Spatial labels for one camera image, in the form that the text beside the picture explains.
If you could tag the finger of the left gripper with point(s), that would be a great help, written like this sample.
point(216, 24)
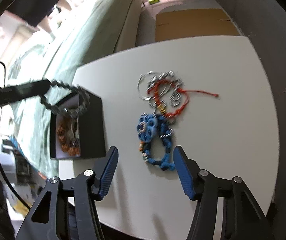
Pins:
point(16, 93)

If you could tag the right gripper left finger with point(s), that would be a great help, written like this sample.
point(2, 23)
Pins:
point(104, 169)

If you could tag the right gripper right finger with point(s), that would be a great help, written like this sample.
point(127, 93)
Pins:
point(188, 172)

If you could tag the black sleeve forearm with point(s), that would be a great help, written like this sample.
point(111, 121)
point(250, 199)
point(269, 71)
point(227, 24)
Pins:
point(32, 11)

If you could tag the black jewelry box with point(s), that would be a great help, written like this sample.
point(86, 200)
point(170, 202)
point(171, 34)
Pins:
point(92, 143)

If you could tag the white bed mattress side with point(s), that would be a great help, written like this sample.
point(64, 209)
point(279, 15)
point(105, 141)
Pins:
point(127, 37)

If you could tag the brown cardboard sheet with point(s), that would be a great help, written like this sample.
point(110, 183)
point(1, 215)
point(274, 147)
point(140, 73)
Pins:
point(193, 23)

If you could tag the yellow green small object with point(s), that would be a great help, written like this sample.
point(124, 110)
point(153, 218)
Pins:
point(153, 1)

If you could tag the silver ring hoop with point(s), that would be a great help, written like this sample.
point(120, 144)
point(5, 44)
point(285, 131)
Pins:
point(155, 76)

